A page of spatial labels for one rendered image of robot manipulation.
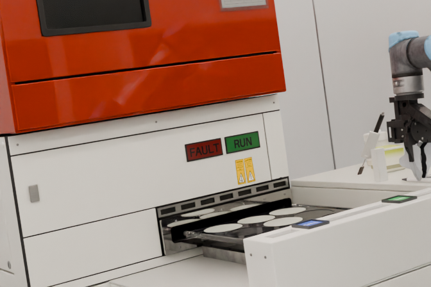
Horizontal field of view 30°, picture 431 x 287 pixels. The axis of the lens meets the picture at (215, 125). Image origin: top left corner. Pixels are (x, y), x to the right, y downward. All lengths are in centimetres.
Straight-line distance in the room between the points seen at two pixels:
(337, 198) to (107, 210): 62
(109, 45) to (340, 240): 77
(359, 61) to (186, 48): 260
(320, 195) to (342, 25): 240
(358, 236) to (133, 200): 66
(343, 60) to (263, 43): 230
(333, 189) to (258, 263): 67
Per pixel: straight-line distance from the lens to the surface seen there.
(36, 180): 198
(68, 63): 197
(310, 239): 161
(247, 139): 227
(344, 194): 219
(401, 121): 201
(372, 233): 172
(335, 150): 448
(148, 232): 212
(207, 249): 215
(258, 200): 229
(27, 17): 194
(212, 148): 221
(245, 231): 202
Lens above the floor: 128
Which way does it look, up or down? 3 degrees down
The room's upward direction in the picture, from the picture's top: 8 degrees counter-clockwise
